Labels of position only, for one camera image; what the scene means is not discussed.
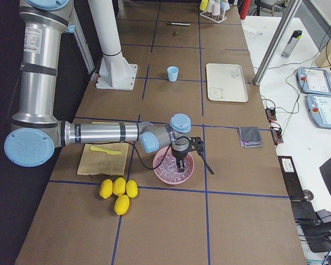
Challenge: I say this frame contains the aluminium frame post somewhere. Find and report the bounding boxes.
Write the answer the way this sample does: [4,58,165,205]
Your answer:
[253,0,302,86]

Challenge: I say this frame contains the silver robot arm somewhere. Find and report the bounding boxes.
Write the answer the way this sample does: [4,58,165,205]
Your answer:
[4,1,191,172]

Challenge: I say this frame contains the black orange connector block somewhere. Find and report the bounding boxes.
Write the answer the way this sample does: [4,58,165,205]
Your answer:
[270,127,284,146]
[265,108,277,122]

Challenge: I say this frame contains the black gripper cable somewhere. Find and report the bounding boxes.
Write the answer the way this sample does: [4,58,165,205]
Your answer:
[126,135,215,175]

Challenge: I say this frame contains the black power strip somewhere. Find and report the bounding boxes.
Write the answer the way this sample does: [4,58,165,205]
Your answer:
[277,156,297,176]

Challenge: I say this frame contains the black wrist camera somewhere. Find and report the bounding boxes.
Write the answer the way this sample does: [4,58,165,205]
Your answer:
[191,137,204,156]

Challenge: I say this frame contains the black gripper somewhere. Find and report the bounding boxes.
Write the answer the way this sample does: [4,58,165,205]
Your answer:
[172,136,190,172]

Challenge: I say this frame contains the cream bear tray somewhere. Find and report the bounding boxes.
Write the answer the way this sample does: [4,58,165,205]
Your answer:
[206,63,248,103]

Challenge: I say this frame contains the pink cup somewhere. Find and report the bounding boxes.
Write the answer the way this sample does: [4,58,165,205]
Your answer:
[212,3,221,16]

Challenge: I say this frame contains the white cup rack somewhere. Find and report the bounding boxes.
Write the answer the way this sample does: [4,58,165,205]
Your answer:
[200,11,227,24]

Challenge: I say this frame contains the light blue cup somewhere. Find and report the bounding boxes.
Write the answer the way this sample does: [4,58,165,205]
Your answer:
[167,66,179,82]

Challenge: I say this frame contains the pink bowl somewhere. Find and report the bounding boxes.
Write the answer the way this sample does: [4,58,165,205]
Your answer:
[153,147,194,185]

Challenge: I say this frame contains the clear ice cubes pile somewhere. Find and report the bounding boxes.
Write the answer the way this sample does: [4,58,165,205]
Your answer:
[156,154,192,183]

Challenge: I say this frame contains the blue teach pendant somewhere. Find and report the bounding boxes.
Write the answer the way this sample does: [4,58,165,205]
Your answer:
[297,67,331,96]
[306,94,331,129]

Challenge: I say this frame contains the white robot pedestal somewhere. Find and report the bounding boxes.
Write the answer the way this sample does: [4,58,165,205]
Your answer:
[88,0,138,91]

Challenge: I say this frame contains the yellow plastic knife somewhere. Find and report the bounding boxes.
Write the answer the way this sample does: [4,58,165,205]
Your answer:
[89,146,121,155]

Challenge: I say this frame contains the yellow lemon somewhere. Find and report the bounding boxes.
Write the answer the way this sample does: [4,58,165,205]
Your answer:
[113,177,126,197]
[114,194,130,215]
[99,179,113,199]
[126,180,138,198]

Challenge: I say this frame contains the wooden cutting board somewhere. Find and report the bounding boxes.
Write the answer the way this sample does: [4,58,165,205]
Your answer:
[76,122,129,176]

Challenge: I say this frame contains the grey folded cloth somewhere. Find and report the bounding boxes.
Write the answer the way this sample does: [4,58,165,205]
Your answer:
[238,126,263,148]

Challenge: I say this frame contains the steel muddler black tip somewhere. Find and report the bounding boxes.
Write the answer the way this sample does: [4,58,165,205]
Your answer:
[167,22,191,27]

